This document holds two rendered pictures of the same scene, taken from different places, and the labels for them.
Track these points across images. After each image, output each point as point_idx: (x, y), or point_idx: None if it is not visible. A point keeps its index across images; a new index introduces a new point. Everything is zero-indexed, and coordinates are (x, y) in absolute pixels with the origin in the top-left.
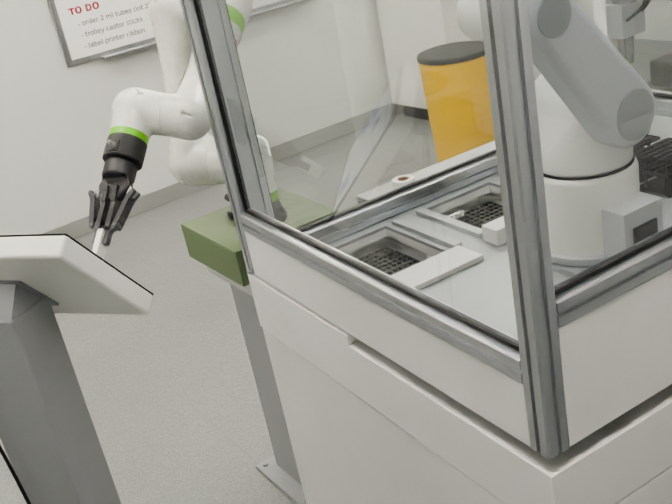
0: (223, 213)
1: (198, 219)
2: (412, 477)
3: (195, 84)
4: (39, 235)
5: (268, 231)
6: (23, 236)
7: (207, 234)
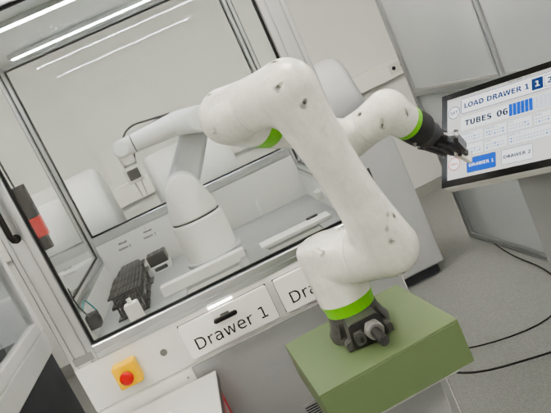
0: (400, 338)
1: (433, 327)
2: None
3: None
4: (459, 91)
5: None
6: (471, 88)
7: (421, 303)
